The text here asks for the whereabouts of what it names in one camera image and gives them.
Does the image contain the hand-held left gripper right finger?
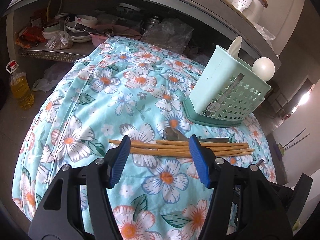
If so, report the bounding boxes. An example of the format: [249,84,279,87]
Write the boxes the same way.
[189,134,293,240]

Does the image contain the flat mop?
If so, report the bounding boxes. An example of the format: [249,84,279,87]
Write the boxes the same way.
[276,128,307,155]

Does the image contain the steel pots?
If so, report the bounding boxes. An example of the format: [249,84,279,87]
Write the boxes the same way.
[117,2,165,30]

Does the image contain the white plastic bag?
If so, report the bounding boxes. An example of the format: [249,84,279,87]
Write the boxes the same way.
[32,64,73,93]

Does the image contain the clear bag of brown grains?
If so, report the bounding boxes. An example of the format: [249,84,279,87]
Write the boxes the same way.
[44,29,73,50]

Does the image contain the metal spoon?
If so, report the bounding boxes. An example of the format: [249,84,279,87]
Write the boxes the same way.
[175,131,230,143]
[162,127,187,141]

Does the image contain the green star-cut utensil holder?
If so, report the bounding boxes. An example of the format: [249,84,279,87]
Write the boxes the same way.
[184,44,272,127]

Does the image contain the floral turquoise blanket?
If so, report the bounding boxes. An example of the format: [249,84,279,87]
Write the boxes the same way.
[14,36,277,240]

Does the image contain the cooking oil bottle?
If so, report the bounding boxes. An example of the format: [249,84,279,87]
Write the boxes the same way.
[5,60,35,111]

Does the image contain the white kitchen appliance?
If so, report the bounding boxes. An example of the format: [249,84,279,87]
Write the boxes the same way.
[231,0,266,23]

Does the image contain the crumpled clear plastic bag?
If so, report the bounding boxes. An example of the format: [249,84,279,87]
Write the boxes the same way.
[141,19,195,55]

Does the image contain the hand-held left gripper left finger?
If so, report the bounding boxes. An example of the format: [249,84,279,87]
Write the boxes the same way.
[28,135,132,240]

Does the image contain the stack of ceramic bowls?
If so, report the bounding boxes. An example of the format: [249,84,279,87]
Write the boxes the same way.
[42,14,98,43]

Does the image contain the white spoon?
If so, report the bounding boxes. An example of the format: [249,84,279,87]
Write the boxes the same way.
[252,57,275,82]
[227,36,242,57]

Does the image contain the red snack packets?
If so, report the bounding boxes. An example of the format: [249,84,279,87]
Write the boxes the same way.
[15,10,48,48]

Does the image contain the wooden chair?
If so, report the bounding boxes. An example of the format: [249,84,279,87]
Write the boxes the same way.
[274,90,292,117]

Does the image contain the pink basin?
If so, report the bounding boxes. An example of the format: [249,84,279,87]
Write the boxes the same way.
[90,31,114,47]

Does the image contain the metal shelf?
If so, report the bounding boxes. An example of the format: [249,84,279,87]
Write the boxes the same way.
[17,47,83,64]

